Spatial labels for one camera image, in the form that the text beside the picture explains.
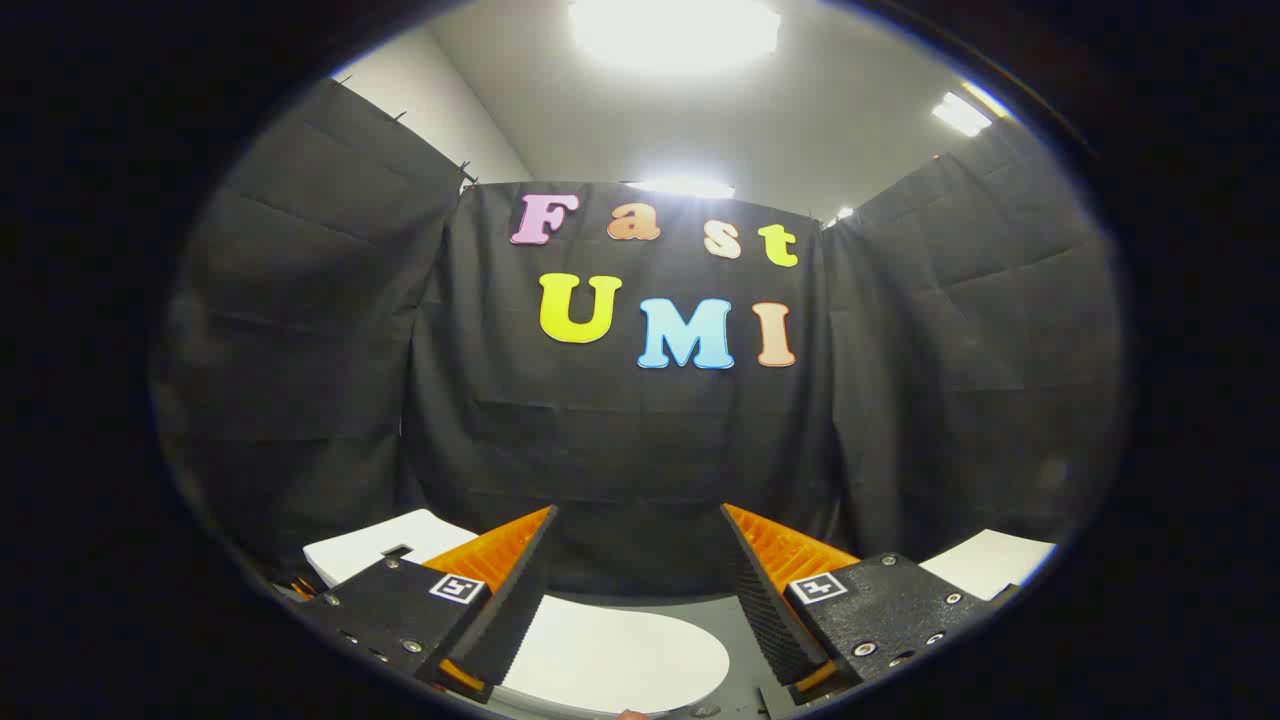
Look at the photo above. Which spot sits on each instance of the large ceiling light panel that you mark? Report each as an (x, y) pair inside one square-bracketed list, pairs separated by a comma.
[(675, 30)]

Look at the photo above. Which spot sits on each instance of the small ceiling light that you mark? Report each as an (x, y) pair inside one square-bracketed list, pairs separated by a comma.
[(842, 214)]

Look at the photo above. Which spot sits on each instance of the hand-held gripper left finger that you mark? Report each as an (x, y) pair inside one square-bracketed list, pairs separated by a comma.
[(520, 600)]

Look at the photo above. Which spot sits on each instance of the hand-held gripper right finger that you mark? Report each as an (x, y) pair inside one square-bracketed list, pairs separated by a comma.
[(765, 610)]

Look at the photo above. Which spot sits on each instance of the white board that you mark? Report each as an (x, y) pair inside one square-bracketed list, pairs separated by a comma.
[(985, 562)]

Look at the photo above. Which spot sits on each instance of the white toilet tank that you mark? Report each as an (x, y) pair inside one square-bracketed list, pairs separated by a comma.
[(370, 550)]

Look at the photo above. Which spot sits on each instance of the black backdrop cloth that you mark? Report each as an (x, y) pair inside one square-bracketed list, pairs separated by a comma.
[(620, 440)]

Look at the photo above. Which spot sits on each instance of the white toilet lid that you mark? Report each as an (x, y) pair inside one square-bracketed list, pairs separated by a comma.
[(620, 655)]

